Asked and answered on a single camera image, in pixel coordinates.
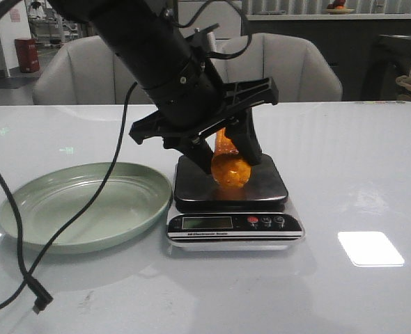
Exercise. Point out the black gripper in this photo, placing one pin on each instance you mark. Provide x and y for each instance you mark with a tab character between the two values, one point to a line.
198	100

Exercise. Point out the orange corn cob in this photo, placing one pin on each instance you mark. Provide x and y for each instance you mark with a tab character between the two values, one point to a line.
229	169

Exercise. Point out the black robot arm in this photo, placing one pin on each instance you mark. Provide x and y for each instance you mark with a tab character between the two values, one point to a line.
146	37

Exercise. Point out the black silver kitchen scale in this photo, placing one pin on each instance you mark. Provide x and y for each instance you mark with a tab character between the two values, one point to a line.
259	216

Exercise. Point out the pale green round plate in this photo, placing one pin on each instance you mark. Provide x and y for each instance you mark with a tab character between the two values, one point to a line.
110	204

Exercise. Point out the grey armchair on right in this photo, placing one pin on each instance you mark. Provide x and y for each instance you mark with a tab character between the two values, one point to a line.
296	65

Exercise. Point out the grey armchair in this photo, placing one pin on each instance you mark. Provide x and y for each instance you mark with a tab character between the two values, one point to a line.
84	71
296	65

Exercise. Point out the grey armchair on left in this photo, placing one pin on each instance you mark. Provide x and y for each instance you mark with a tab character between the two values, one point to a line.
84	71

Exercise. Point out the dark counter with white top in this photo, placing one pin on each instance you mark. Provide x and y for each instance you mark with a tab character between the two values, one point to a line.
344	40

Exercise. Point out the fruit bowl on counter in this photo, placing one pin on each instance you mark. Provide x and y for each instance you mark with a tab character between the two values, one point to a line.
338	7

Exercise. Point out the dark appliance at right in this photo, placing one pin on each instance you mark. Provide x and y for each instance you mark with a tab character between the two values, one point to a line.
389	58

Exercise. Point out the red bin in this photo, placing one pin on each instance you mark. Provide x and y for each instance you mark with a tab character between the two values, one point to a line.
27	55

